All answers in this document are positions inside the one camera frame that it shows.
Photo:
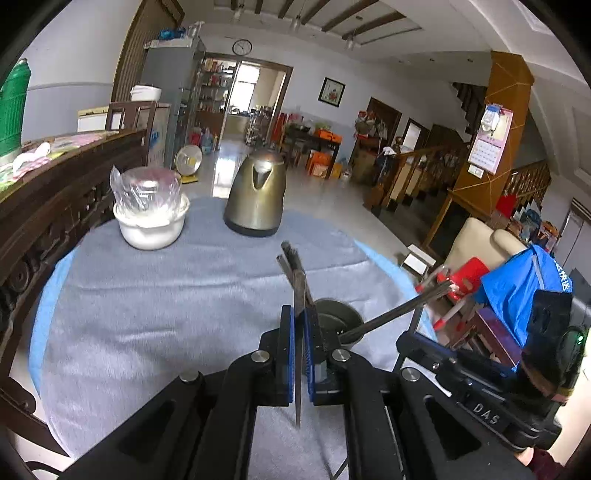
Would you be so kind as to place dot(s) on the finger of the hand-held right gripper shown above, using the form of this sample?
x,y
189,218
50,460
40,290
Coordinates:
x,y
489,364
429,357

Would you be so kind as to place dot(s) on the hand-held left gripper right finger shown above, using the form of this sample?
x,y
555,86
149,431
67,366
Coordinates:
x,y
310,357

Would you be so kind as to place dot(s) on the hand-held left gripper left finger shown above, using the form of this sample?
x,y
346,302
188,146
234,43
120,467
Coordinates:
x,y
290,355

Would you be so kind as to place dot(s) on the bunch of dark chopsticks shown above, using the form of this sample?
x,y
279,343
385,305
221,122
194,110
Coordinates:
x,y
392,316

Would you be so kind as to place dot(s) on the grey metal utensil holder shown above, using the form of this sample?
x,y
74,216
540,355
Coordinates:
x,y
333,307

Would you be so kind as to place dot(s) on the person's right forearm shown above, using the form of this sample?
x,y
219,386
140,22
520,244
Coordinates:
x,y
547,464

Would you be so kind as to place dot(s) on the blue cloth on chair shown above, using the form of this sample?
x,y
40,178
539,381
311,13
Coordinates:
x,y
512,286

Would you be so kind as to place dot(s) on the red plastic stool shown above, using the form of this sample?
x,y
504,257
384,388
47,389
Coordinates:
x,y
466,277

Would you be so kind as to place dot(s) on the white step stool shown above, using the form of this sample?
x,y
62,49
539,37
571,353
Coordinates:
x,y
418,258

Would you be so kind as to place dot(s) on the beige chair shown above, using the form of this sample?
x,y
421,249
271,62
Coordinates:
x,y
475,240

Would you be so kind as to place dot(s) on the grey-blue tablecloth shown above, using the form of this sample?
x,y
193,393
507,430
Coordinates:
x,y
161,314

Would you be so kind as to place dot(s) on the bronze electric kettle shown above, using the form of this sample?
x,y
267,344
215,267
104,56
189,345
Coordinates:
x,y
256,198

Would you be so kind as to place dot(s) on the wooden stair railing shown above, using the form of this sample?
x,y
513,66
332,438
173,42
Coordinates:
x,y
415,170

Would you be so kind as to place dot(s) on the white plastic bowl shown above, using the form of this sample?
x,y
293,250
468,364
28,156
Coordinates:
x,y
150,228

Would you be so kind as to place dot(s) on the dark side table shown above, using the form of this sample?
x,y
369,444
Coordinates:
x,y
304,138

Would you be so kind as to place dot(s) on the round electric heater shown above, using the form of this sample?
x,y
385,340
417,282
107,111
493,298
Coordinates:
x,y
188,162

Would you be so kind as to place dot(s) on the clear plastic bag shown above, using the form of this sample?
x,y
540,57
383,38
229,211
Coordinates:
x,y
145,189

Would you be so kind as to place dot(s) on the orange box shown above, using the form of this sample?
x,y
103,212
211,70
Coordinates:
x,y
328,135

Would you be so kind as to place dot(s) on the wooden pillar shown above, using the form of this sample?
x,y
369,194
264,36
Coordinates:
x,y
498,115

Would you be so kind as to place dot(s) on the dark carved wooden bench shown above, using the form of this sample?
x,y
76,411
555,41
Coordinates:
x,y
51,221

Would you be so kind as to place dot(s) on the grey refrigerator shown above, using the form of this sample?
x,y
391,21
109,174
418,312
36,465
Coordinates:
x,y
171,83

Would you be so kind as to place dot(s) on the white cloth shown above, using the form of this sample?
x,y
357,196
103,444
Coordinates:
x,y
30,159

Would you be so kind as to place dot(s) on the green thermos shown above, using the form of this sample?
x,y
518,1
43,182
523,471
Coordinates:
x,y
13,110

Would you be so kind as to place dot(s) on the pink wall calendar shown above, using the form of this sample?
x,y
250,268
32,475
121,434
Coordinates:
x,y
489,143

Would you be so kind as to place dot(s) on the framed wall picture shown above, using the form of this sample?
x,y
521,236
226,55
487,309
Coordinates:
x,y
331,91

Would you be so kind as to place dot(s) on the round wall clock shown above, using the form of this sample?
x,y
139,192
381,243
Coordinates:
x,y
242,47

